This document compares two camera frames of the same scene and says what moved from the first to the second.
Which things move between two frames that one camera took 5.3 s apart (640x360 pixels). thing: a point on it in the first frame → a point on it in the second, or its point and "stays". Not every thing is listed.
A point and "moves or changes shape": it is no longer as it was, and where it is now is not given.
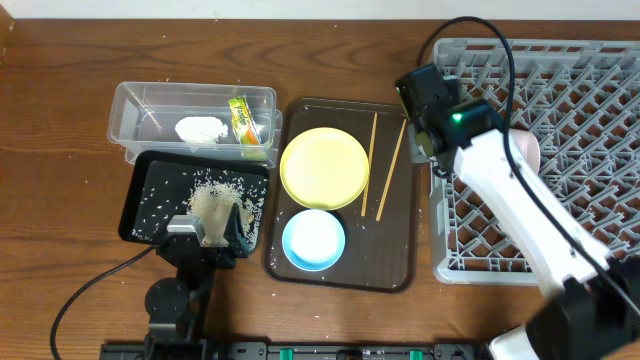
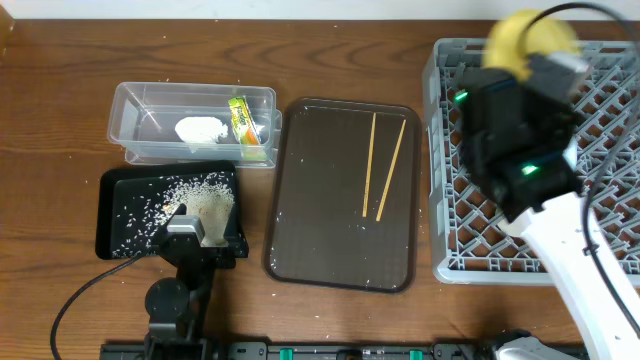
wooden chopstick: x=370 y=162 stays
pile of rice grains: x=213 y=200 moves or changes shape
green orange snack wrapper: x=244 y=121 stays
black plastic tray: x=163 y=184 moves or changes shape
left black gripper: x=237 y=246 stays
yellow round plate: x=324 y=168 → x=548 y=35
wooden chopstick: x=390 y=171 stays
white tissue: x=201 y=129 stays
